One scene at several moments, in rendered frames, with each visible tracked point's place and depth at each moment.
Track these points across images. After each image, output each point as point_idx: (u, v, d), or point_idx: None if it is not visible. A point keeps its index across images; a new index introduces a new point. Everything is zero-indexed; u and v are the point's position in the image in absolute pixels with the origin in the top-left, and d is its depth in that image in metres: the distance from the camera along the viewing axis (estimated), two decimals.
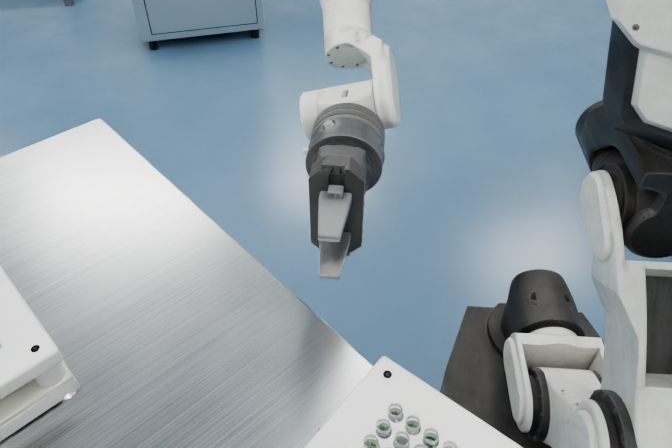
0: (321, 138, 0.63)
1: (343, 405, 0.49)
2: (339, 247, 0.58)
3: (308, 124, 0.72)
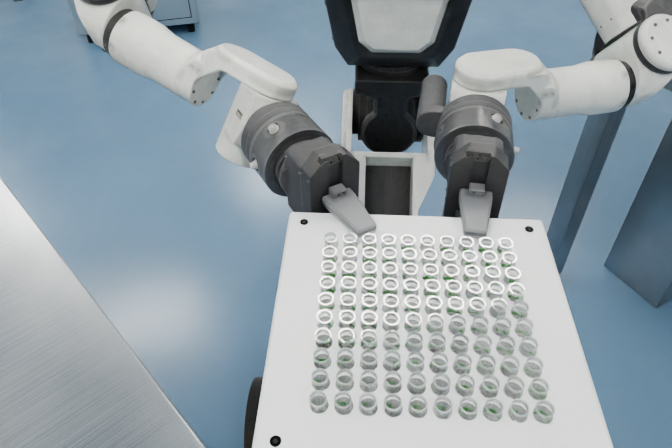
0: (277, 143, 0.60)
1: (285, 259, 0.51)
2: None
3: (245, 161, 0.71)
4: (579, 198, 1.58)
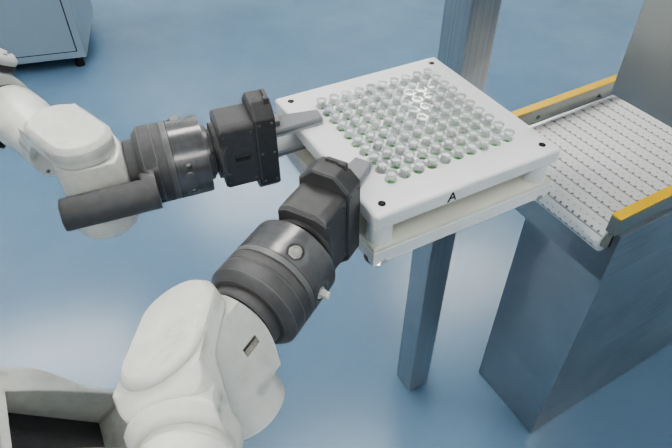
0: (314, 240, 0.49)
1: (429, 195, 0.58)
2: None
3: (274, 372, 0.49)
4: (422, 311, 1.29)
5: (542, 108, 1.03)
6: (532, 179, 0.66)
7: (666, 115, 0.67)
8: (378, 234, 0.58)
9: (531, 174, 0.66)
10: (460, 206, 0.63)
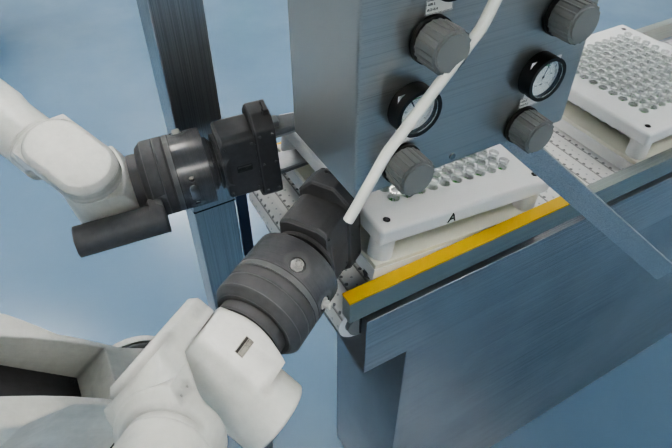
0: (316, 252, 0.50)
1: (431, 215, 0.59)
2: None
3: (293, 379, 0.48)
4: None
5: None
6: (523, 207, 0.69)
7: (337, 170, 0.44)
8: (381, 249, 0.59)
9: (522, 202, 0.69)
10: (456, 228, 0.65)
